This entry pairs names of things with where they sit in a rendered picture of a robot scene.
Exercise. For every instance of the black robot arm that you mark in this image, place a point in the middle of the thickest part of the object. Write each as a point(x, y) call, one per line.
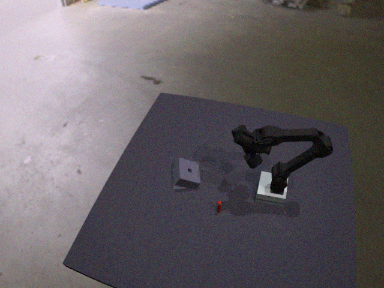
point(262, 139)

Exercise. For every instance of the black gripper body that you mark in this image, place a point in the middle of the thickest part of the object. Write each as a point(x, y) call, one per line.
point(255, 160)

